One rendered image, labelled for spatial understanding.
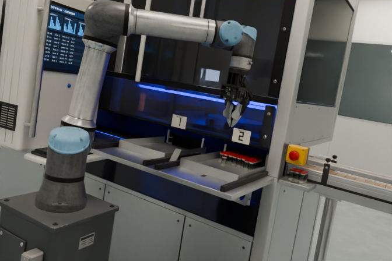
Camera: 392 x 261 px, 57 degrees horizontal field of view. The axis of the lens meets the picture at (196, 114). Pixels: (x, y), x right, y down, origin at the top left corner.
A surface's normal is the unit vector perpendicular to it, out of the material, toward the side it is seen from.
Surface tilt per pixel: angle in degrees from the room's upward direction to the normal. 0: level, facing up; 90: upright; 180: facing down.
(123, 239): 90
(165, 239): 90
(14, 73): 90
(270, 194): 90
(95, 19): 105
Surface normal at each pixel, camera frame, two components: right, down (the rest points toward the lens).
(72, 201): 0.71, -0.13
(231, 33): 0.19, 0.12
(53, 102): 0.89, 0.18
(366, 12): -0.53, 0.00
